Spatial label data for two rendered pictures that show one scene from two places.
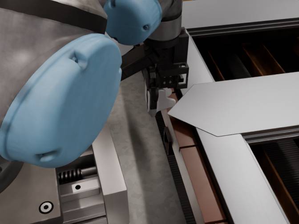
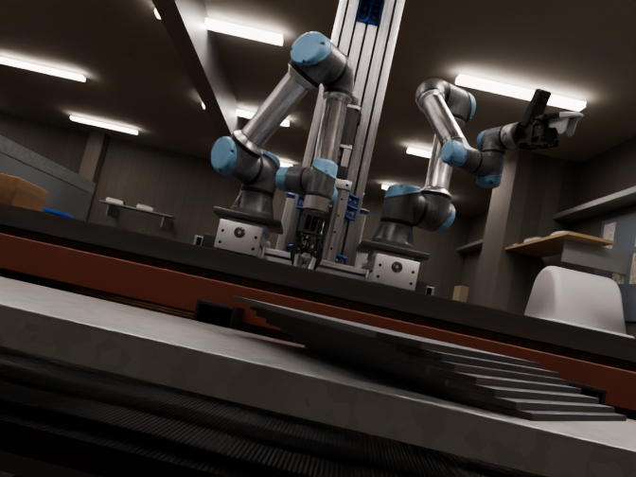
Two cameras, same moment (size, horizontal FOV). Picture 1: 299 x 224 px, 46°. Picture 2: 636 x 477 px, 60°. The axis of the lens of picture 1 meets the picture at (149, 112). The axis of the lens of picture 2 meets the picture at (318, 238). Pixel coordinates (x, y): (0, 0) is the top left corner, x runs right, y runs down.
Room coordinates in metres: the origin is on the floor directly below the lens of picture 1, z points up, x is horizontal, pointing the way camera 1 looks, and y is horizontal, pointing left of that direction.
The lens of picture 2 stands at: (1.03, -1.49, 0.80)
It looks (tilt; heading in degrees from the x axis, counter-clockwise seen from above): 7 degrees up; 106
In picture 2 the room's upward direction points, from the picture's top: 12 degrees clockwise
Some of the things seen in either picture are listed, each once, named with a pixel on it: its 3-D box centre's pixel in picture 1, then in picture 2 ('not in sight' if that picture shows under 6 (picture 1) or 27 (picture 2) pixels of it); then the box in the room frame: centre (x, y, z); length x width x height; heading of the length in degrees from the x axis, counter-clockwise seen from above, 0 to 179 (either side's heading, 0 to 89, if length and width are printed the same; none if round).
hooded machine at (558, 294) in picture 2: not in sight; (567, 361); (1.96, 3.72, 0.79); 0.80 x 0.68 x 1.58; 106
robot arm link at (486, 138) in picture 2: not in sight; (496, 140); (1.04, 0.27, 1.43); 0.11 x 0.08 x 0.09; 132
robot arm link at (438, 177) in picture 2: not in sight; (441, 158); (0.86, 0.46, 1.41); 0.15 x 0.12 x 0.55; 42
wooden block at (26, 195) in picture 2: not in sight; (12, 195); (0.29, -0.76, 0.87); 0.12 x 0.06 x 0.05; 111
